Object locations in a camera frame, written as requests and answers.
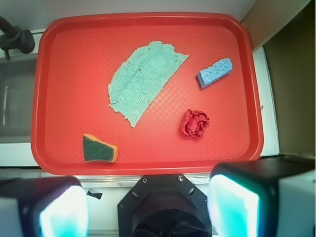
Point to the dark sink faucet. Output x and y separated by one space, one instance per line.
15 38

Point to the green and orange sponge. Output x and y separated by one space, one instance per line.
96 150

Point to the red plastic tray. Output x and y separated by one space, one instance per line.
77 59

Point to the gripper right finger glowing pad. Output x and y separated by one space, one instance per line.
268 197

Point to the blue sponge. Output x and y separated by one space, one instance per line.
212 74

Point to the stainless steel sink basin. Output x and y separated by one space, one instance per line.
17 80

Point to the teal microfiber cloth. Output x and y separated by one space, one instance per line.
139 79

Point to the crumpled red cloth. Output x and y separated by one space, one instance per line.
194 124

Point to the small black tape piece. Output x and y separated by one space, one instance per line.
94 194

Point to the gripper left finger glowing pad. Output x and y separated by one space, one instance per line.
43 207

